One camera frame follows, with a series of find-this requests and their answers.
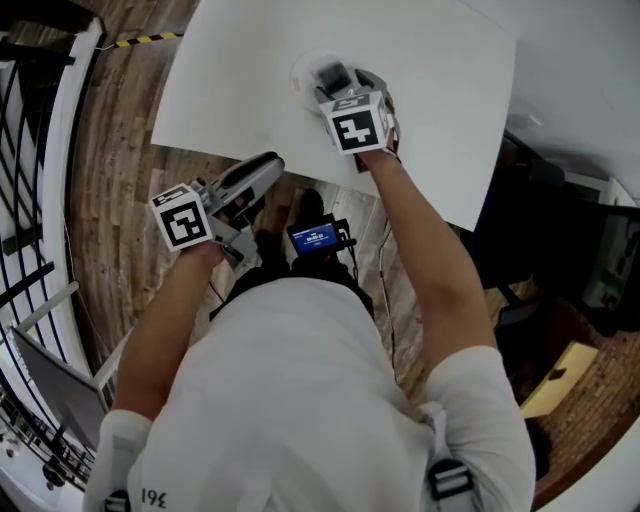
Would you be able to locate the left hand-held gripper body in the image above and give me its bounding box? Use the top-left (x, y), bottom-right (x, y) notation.
top-left (148, 151), bottom-right (287, 269)

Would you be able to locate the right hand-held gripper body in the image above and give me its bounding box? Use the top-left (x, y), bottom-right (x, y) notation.
top-left (311, 64), bottom-right (396, 158)

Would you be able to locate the clear round lid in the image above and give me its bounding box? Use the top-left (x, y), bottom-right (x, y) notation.
top-left (289, 47), bottom-right (364, 109)

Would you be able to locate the person's right forearm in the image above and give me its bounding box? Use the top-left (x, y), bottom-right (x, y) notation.
top-left (356, 147), bottom-right (499, 382)

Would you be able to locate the person's left forearm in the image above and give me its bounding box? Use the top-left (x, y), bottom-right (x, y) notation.
top-left (113, 242), bottom-right (224, 417)

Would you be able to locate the person's right hand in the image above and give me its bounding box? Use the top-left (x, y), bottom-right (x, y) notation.
top-left (387, 97), bottom-right (403, 152)

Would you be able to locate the person's left hand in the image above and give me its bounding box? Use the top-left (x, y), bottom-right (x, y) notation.
top-left (214, 197), bottom-right (254, 224)

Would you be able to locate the person's black shoe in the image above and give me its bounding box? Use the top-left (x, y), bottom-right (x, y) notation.
top-left (295, 188), bottom-right (327, 222)

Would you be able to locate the white table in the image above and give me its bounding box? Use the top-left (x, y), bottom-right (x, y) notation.
top-left (149, 0), bottom-right (519, 234)

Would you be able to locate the small black monitor screen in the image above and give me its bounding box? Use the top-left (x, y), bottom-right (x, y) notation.
top-left (285, 213), bottom-right (359, 262)

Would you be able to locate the yellow black striped tape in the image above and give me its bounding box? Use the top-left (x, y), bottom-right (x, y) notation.
top-left (113, 31), bottom-right (186, 50)

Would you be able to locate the grey flat board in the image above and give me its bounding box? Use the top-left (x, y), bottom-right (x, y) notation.
top-left (10, 327), bottom-right (109, 452)

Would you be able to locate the person's white shirt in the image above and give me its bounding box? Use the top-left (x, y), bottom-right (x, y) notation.
top-left (82, 277), bottom-right (537, 512)

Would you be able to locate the black office chair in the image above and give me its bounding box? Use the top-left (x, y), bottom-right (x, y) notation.
top-left (472, 129), bottom-right (640, 339)

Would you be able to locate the yellow wooden board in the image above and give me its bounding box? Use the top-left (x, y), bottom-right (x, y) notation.
top-left (519, 340), bottom-right (601, 421)

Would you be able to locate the white metal frame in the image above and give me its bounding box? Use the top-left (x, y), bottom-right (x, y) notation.
top-left (19, 279), bottom-right (119, 392)

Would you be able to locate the thin cable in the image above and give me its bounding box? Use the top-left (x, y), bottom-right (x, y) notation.
top-left (376, 214), bottom-right (402, 382)

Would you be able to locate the black strap buckle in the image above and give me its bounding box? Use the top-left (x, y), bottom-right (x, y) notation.
top-left (103, 489), bottom-right (133, 512)
top-left (426, 456), bottom-right (477, 502)

